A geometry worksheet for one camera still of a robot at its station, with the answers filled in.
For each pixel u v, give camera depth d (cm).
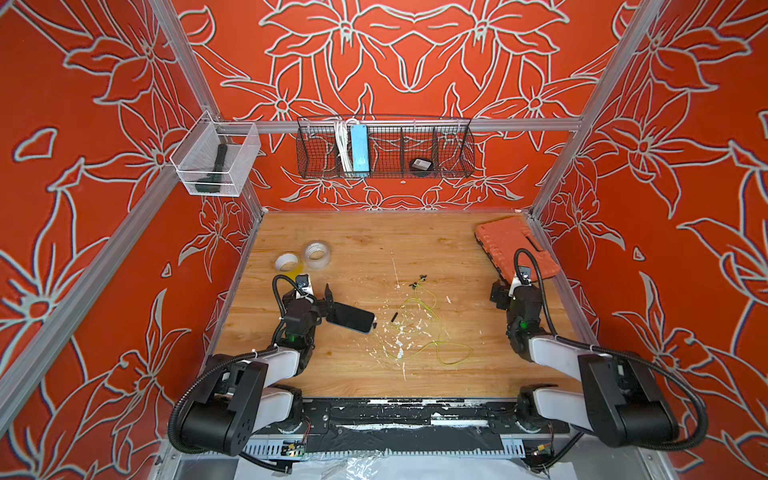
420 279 99
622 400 42
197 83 81
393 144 97
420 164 96
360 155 90
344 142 89
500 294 82
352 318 92
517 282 76
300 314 67
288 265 103
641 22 71
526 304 67
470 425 73
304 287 75
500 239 104
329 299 81
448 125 92
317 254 106
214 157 88
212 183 79
